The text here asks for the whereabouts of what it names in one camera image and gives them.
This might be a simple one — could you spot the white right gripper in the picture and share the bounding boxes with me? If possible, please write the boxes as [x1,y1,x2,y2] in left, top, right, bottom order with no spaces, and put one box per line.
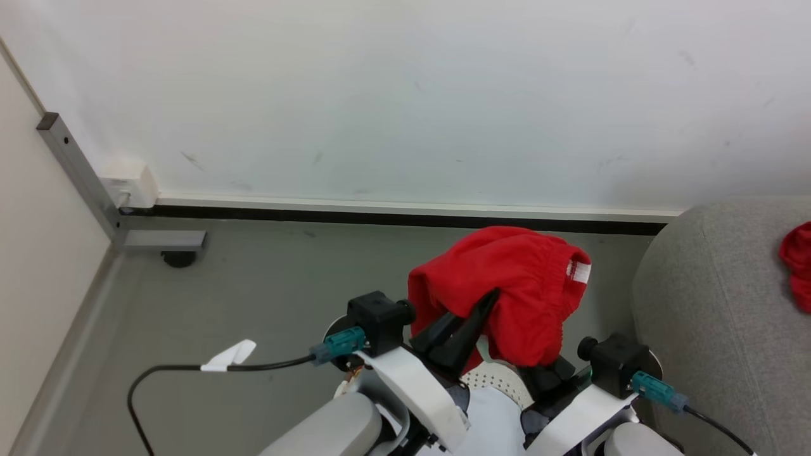
[520,355,639,456]

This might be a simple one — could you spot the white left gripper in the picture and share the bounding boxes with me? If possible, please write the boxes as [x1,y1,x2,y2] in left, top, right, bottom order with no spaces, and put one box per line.
[356,288,501,454]

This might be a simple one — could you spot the red shorts with white label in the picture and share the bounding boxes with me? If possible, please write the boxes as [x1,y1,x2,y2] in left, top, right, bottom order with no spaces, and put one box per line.
[407,225,592,374]

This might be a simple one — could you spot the red garment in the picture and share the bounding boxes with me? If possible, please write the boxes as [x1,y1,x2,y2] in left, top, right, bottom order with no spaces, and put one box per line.
[779,221,811,315]

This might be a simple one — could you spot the white perforated laundry basket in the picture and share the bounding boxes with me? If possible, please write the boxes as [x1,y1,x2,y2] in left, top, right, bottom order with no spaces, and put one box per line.
[459,360,537,411]

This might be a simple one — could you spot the black and white baseboard strip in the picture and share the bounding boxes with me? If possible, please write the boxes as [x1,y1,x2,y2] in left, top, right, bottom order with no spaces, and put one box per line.
[119,195,684,237]

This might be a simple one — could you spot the grey fabric sofa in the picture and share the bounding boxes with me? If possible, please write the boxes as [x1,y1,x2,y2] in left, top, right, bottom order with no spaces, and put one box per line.
[632,196,811,456]

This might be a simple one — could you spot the white tape tag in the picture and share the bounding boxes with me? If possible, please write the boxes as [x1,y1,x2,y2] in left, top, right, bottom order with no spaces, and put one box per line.
[200,339,258,373]

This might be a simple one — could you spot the teal right cable connector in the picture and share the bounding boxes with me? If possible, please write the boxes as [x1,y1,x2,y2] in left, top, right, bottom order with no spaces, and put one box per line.
[631,371,689,413]

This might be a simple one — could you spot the teal cable connector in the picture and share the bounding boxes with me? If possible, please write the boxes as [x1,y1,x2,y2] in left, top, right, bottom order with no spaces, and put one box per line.
[309,326,368,366]
[631,371,689,413]

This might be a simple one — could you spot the teal left cable connector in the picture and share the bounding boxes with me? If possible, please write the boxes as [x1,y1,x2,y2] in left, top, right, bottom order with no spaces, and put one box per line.
[309,326,368,366]

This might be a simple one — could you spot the black right camera cable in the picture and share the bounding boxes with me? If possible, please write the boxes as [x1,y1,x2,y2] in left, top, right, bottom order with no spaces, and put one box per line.
[684,405,759,456]

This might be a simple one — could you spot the black camera cable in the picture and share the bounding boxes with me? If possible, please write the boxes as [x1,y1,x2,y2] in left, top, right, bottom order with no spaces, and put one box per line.
[126,355,317,456]
[684,405,759,456]

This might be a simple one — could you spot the black left camera cable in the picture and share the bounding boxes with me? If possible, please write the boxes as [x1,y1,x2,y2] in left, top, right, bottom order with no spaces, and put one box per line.
[126,355,317,456]

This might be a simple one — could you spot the white wall socket box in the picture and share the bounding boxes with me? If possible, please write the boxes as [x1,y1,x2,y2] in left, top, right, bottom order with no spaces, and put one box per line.
[100,158,159,210]

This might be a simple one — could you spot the grey metal frame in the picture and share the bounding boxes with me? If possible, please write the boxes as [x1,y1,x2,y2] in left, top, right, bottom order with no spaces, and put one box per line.
[36,112,208,254]

